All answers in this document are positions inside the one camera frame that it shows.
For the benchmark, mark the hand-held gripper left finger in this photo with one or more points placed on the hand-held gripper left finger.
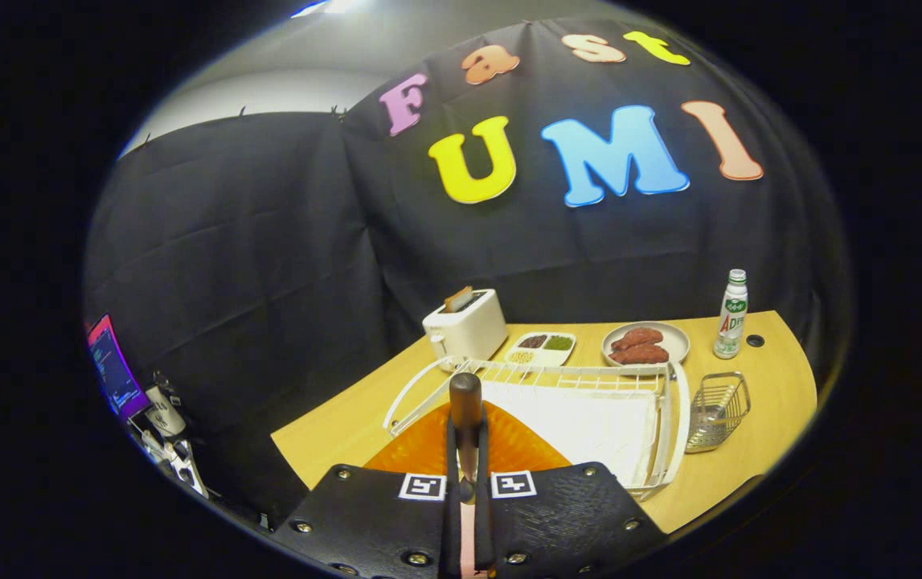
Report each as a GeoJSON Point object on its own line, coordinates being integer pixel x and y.
{"type": "Point", "coordinates": [364, 515]}

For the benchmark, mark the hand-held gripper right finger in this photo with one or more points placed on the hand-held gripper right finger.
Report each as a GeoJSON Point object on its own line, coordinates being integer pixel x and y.
{"type": "Point", "coordinates": [565, 515]}

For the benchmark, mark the white dish rack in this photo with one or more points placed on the white dish rack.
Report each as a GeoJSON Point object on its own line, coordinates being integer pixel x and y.
{"type": "Point", "coordinates": [605, 426]}

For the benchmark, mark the pink plate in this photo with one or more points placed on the pink plate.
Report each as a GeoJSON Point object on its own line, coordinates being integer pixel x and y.
{"type": "Point", "coordinates": [468, 539]}

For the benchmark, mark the beige plate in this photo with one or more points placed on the beige plate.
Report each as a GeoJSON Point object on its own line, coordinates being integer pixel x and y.
{"type": "Point", "coordinates": [674, 342]}

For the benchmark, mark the white divided tray with beans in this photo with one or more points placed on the white divided tray with beans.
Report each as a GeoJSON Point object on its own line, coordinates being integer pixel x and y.
{"type": "Point", "coordinates": [549, 357]}

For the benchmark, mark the red meat piece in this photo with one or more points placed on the red meat piece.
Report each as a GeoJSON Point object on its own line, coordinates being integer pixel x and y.
{"type": "Point", "coordinates": [639, 355]}
{"type": "Point", "coordinates": [637, 337]}

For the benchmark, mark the white toaster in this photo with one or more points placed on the white toaster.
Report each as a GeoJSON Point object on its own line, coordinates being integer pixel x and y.
{"type": "Point", "coordinates": [473, 330]}

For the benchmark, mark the white round container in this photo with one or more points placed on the white round container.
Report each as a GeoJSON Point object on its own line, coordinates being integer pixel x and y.
{"type": "Point", "coordinates": [165, 414]}

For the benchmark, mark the brown toast slice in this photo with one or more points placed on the brown toast slice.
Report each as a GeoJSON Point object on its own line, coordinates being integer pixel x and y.
{"type": "Point", "coordinates": [458, 299]}

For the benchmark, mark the white drink bottle green cap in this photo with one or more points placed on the white drink bottle green cap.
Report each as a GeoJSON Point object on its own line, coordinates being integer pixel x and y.
{"type": "Point", "coordinates": [731, 318]}

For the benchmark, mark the lit monitor screen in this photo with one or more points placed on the lit monitor screen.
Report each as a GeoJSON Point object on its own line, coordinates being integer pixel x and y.
{"type": "Point", "coordinates": [115, 370]}

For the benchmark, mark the black backdrop cloth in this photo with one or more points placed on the black backdrop cloth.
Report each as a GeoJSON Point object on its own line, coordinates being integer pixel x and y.
{"type": "Point", "coordinates": [268, 241]}

